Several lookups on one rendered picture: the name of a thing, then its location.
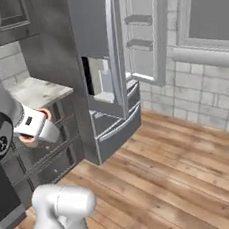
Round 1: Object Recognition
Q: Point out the grey steel fridge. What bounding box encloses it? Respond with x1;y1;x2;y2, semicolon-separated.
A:
14;0;187;173

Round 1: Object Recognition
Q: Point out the grey fridge drawer handle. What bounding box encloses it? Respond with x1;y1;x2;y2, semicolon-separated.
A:
95;108;145;143

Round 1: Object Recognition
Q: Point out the grey framed window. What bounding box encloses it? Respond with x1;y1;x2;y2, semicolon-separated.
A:
163;0;229;77

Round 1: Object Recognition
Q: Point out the dark door shelf bin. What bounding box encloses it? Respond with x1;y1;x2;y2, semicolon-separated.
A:
123;12;155;30
125;36;156;55

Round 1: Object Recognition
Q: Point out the dark grey wall cupboard door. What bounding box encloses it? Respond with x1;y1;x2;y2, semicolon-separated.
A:
0;0;43;47

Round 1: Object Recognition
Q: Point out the long grey fridge door handle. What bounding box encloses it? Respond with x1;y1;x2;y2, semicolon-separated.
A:
103;0;126;108

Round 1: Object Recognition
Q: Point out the open fridge door with shelves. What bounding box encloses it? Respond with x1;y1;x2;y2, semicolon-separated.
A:
117;0;179;92

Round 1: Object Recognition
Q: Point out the red raw steak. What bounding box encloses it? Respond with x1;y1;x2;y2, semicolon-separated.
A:
16;107;57;150

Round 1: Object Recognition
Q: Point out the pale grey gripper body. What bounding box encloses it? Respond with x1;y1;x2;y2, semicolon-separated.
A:
35;118;62;145

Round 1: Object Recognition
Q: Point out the closed grey fridge door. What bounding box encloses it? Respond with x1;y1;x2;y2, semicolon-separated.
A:
65;0;134;125

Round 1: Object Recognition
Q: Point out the dark glossy base cabinet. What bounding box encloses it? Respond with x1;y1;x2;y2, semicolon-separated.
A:
0;90;91;213

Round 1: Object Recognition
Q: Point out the grey fridge drawer front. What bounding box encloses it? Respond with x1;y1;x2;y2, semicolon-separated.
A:
91;101;149;166
85;79;146;137

